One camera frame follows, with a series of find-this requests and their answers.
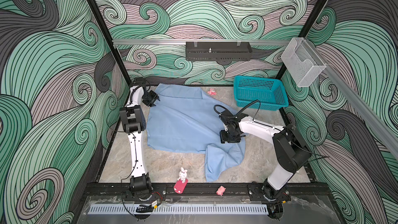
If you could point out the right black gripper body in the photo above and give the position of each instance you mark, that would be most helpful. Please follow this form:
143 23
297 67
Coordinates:
228 136

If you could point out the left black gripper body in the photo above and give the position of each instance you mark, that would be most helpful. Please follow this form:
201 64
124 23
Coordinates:
149 97

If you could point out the light blue long sleeve shirt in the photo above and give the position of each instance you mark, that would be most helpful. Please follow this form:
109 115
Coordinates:
183 120

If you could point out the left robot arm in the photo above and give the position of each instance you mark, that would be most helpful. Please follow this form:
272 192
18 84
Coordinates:
134 125

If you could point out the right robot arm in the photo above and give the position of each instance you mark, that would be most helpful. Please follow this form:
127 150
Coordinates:
291 149

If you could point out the small pink toy at back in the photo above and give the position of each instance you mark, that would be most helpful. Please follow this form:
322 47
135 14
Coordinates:
212 91

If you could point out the teal plastic basket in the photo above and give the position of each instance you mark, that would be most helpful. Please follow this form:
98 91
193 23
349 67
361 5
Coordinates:
270 93

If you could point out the small pink pig toy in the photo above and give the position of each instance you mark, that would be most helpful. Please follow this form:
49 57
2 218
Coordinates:
220 191

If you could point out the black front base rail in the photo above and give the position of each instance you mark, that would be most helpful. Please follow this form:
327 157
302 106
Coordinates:
201 189

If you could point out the black wall tray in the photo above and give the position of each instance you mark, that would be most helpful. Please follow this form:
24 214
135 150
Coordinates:
219 51

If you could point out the aluminium rail back wall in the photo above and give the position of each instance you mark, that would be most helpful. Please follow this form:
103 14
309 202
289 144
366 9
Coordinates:
147 41

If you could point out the aluminium rail wall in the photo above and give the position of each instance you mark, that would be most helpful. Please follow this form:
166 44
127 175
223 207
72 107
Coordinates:
365 87
147 41

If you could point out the clear acrylic wall holder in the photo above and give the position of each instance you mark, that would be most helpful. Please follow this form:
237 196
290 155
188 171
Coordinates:
303 61

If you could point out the white slotted cable duct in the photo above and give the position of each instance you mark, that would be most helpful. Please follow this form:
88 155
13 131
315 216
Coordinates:
182 209

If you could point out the aluminium rail right wall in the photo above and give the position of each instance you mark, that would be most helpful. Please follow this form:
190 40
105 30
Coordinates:
365 87

